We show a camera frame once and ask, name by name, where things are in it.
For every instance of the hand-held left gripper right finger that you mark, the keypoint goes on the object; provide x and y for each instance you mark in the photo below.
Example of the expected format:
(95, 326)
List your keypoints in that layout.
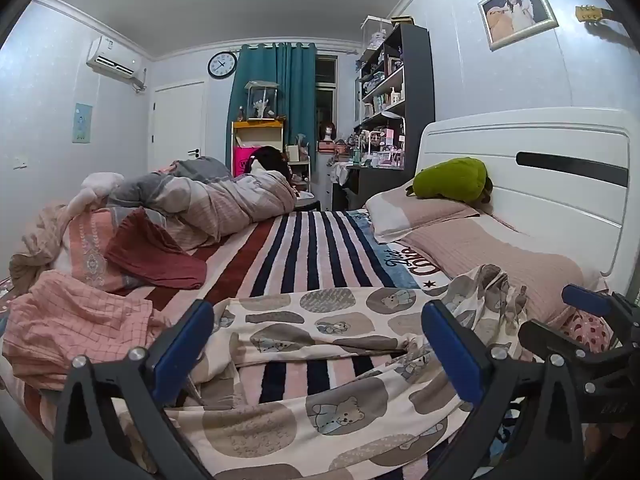
(450, 355)

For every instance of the pink checked cloth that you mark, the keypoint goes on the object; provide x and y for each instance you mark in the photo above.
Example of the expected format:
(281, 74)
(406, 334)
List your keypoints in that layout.
(75, 320)

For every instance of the white air conditioner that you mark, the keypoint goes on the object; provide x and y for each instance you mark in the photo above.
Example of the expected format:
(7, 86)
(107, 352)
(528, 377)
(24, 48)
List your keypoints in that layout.
(112, 57)

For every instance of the white fluffy plush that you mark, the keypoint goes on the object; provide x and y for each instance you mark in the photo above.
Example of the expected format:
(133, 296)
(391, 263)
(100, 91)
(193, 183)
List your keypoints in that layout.
(95, 187)

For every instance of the white bed headboard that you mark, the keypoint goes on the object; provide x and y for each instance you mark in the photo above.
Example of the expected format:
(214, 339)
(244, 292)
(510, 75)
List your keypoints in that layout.
(550, 130)

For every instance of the mannequin head with wig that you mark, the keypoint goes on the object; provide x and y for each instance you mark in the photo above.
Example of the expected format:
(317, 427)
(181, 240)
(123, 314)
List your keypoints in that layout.
(327, 132)

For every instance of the round black wall clock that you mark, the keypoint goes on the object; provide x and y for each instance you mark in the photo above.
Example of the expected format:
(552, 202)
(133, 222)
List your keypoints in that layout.
(222, 65)

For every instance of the strawberry print cloth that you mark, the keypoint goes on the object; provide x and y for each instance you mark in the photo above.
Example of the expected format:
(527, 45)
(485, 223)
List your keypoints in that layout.
(592, 332)

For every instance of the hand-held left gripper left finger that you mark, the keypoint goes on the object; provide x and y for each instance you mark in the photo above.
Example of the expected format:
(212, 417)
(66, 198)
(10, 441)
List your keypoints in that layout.
(182, 350)

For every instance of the guitar headstock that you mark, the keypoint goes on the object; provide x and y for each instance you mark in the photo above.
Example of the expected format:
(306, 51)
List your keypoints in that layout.
(592, 14)

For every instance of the framed photo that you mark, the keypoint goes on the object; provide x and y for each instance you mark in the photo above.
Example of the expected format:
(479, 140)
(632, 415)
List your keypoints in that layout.
(517, 10)

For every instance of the window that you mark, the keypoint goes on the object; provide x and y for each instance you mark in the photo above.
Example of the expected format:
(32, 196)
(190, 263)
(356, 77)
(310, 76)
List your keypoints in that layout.
(326, 90)

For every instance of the dark red cloth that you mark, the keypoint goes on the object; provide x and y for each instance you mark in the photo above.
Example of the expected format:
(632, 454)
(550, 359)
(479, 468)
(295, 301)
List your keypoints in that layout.
(150, 250)

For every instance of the clear acrylic box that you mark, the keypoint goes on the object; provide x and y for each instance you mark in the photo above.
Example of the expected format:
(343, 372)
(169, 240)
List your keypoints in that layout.
(376, 32)

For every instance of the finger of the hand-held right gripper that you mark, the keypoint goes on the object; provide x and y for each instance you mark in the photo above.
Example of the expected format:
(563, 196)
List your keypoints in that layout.
(545, 337)
(585, 300)

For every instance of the dark desk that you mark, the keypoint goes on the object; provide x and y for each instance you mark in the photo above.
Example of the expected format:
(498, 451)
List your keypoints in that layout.
(375, 182)

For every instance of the cream bear print pants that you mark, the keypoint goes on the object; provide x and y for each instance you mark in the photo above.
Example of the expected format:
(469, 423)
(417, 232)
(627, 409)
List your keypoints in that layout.
(350, 435)

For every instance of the large pink ribbed pillow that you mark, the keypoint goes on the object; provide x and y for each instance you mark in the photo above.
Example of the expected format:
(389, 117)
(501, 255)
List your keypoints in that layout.
(500, 260)

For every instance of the striped fleece blanket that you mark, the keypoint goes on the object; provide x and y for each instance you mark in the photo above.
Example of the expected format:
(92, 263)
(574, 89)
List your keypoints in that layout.
(320, 250)

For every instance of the small light blue wall poster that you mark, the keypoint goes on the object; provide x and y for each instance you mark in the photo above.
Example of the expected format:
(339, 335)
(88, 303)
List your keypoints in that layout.
(82, 122)

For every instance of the white door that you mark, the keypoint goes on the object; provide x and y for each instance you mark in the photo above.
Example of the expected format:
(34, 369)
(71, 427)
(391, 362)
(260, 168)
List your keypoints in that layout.
(177, 125)

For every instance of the grey pink checked quilt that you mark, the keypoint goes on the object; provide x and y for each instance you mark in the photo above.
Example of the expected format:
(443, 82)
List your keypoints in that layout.
(225, 200)

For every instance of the black plush toy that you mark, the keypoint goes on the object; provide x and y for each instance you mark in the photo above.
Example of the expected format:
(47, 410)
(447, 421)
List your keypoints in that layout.
(270, 160)

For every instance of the teal curtain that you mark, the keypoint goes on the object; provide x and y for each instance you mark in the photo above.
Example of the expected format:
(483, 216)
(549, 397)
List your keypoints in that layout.
(295, 90)

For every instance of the beige fuzzy cloth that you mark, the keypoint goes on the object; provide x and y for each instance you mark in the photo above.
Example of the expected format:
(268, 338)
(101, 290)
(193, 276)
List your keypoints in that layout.
(37, 245)

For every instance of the green plush toy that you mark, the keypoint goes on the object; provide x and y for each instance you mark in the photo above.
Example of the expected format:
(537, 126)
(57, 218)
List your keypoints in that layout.
(450, 177)

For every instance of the clear display case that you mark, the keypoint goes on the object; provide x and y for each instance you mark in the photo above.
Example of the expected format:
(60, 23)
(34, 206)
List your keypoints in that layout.
(261, 100)

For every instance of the yellow white shelf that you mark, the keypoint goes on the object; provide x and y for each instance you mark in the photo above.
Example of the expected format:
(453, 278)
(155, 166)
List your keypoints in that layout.
(257, 132)

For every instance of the bright pink bag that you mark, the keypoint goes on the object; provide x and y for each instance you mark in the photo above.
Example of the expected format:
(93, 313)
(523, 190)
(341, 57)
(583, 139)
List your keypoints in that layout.
(244, 160)

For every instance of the dark bookshelf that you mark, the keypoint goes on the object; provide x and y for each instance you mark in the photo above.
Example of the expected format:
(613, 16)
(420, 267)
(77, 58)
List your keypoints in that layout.
(417, 85)

